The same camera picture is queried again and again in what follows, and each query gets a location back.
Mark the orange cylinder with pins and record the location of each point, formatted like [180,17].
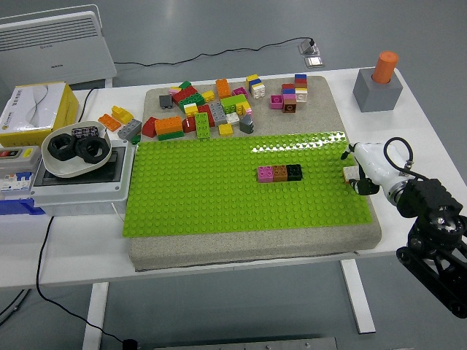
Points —
[385,67]

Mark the white shallow bowl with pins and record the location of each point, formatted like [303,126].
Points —
[69,167]

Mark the white panel heater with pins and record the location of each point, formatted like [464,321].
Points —
[54,54]

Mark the brown brick on baseplate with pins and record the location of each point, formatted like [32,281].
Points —
[279,173]

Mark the lime green brick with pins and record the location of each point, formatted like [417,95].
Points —
[232,102]

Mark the yellow stacked brick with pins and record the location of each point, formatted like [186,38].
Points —
[251,78]

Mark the green studded baseplate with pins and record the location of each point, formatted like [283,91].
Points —
[204,189]

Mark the white table leg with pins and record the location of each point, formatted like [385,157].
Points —
[95,313]
[359,299]

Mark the white brick with tan base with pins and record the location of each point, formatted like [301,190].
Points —
[351,173]

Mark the pink brick on baseplate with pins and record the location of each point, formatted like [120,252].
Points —
[265,175]

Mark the white electrical enclosure box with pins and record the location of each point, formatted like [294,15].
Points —
[84,193]

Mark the grey-brown mat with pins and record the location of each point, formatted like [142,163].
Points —
[237,251]

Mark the dark green studded brick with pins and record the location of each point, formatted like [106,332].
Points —
[193,100]

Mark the yellow curved brick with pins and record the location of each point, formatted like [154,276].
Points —
[122,113]

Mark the black brick on baseplate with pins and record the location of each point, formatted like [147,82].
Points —
[294,173]

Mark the tan stacked brick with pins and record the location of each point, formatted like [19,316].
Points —
[301,86]

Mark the green long brick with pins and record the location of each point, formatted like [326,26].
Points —
[203,126]

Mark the orange flat brick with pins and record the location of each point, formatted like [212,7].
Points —
[109,122]

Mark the open floor socket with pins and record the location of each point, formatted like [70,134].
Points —
[309,47]

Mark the robot right hand white shell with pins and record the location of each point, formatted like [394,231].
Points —
[374,162]

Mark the red stacked brick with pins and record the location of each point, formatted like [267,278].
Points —
[288,86]
[301,81]

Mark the small dark patterned block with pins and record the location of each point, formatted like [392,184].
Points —
[85,131]

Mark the grey long brick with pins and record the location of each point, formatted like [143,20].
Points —
[218,113]

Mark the yellow white tissue box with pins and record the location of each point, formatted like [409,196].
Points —
[36,105]

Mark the orange long brick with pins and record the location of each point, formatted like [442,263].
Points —
[223,88]

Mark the orange wide brick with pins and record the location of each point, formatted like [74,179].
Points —
[168,125]

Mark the black floor plug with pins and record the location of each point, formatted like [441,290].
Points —
[129,344]

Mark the blue stacked brick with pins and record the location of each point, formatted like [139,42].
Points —
[288,91]
[301,77]
[256,83]

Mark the white square brick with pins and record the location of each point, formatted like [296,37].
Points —
[259,92]
[232,118]
[301,96]

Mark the magenta square brick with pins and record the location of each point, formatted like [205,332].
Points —
[276,101]

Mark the pink stacked brick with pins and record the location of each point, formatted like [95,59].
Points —
[289,96]

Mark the large black hex nut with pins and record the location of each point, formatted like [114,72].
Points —
[54,147]
[96,151]

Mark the dark grey square brick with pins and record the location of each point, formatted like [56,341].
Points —
[166,101]

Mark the green flat wide brick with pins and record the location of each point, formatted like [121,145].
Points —
[170,136]

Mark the light grey brick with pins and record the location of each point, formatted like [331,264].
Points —
[129,128]

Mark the closed floor socket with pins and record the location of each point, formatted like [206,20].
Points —
[314,62]

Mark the dark grey sloped brick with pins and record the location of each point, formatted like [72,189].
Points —
[247,124]

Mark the yellow square brick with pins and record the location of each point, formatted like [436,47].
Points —
[208,96]
[225,130]
[242,108]

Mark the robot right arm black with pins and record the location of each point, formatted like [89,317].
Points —
[427,197]

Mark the small pink yellow brick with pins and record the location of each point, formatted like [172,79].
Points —
[175,89]

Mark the white yellow brick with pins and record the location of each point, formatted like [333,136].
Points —
[190,110]

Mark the large red brick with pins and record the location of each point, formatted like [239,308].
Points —
[184,95]

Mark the grey circuit breaker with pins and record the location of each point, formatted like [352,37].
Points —
[18,167]

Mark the brown square brick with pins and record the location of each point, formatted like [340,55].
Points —
[290,106]

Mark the red sloped brick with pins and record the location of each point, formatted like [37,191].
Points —
[149,127]

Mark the grey cube holder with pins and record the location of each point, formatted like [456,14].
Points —
[377,96]

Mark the small green brick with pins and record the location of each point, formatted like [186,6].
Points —
[185,85]
[136,139]

